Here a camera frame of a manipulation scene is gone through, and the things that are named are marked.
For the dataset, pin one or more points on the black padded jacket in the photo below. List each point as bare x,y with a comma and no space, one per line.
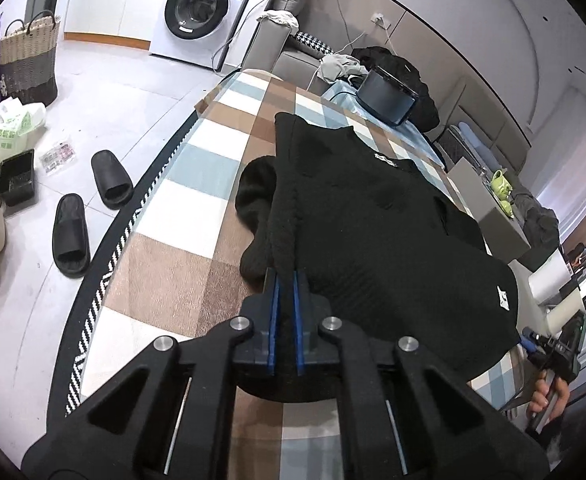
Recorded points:
423,95

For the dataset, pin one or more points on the houndstooth pillow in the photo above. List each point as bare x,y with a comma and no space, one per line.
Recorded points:
313,42

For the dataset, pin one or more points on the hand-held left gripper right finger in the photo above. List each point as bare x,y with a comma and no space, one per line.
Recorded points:
297,320

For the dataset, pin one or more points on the white base cabinets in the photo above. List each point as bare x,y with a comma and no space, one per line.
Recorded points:
113,0

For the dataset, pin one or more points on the small printed packet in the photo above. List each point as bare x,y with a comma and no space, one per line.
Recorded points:
57,156

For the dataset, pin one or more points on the green mug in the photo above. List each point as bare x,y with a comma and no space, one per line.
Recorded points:
499,182

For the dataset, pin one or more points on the woven basket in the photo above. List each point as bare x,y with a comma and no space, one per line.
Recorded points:
28,60

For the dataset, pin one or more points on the black knit sweater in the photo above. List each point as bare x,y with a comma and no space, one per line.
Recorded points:
373,235

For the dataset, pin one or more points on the beige upholstered sofa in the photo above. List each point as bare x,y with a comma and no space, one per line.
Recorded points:
478,105

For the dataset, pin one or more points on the white wall socket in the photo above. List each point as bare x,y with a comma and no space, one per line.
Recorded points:
382,21

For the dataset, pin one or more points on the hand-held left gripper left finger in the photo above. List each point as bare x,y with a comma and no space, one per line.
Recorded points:
272,320

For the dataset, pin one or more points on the blue checkered cloth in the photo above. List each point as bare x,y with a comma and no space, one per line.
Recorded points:
338,97

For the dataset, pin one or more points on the grey sofa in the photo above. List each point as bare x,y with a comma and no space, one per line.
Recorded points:
293,65

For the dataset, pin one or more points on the black slipper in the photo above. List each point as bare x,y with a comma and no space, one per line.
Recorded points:
113,180
70,235

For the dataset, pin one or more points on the white washing machine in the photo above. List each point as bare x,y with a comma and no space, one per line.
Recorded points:
198,7

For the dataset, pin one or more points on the paper towel roll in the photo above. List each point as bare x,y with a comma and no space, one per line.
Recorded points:
548,277

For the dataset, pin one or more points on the blue pillow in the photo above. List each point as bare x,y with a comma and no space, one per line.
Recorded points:
473,142

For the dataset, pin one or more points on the white plastic bag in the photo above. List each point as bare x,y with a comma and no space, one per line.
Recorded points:
15,125

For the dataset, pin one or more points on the white cloth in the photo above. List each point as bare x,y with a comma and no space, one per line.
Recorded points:
278,19

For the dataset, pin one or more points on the black plastic tray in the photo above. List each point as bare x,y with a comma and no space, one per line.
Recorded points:
17,177

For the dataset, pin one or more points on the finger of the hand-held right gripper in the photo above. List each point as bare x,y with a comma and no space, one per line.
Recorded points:
530,342

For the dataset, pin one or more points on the black rice cooker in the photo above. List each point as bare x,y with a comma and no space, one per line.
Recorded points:
385,97

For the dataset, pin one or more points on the person's right hand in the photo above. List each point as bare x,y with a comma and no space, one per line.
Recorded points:
558,400

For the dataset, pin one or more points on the checkered tablecloth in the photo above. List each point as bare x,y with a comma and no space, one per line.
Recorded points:
198,170

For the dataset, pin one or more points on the pale grey garment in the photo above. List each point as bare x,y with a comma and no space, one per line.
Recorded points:
340,66

